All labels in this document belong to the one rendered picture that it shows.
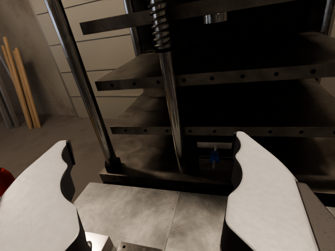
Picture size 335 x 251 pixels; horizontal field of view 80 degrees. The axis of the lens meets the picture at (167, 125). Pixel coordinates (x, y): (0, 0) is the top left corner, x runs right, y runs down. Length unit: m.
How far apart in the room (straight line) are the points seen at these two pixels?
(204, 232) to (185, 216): 0.10
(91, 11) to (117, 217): 2.84
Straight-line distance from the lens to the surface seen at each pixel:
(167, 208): 0.93
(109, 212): 1.00
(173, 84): 0.84
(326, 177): 1.16
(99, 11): 3.25
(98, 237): 0.87
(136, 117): 1.14
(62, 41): 0.98
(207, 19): 1.08
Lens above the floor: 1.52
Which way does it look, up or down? 29 degrees down
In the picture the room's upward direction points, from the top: 10 degrees counter-clockwise
